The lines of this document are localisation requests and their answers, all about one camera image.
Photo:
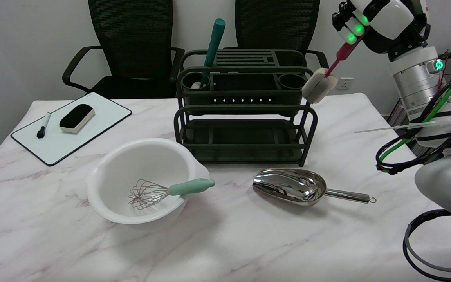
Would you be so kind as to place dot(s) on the white mixing bowl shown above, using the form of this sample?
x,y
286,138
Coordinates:
x,y
131,164

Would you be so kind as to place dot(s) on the shiny steel scoop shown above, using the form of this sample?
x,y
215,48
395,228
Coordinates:
x,y
288,186

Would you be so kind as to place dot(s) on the white zip tie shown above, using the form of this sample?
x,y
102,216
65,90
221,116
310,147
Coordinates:
x,y
390,127

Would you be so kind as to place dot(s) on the black mesh office chair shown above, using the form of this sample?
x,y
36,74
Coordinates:
x,y
135,39
276,23

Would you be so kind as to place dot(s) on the teal sponge bottle brush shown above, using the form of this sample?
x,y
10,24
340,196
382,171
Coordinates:
x,y
214,41

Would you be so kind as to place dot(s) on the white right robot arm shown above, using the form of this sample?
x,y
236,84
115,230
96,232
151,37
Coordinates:
x,y
417,84

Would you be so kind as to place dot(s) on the black and white eraser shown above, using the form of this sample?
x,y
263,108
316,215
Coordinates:
x,y
77,117

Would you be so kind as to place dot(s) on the black whiteboard marker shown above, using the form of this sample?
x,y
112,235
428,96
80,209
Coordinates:
x,y
44,126

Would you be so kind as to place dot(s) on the white wall outlet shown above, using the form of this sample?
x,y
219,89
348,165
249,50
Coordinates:
x,y
344,83

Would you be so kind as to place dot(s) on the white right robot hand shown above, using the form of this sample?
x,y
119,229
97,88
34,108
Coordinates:
x,y
394,17

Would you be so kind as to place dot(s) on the dark green dish rack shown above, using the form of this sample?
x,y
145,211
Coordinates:
x,y
245,135

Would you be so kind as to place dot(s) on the small whiteboard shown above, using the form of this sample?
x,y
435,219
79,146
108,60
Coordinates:
x,y
92,125

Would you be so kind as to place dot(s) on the pink sponge bottle brush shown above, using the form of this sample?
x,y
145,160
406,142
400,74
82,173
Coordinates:
x,y
319,86

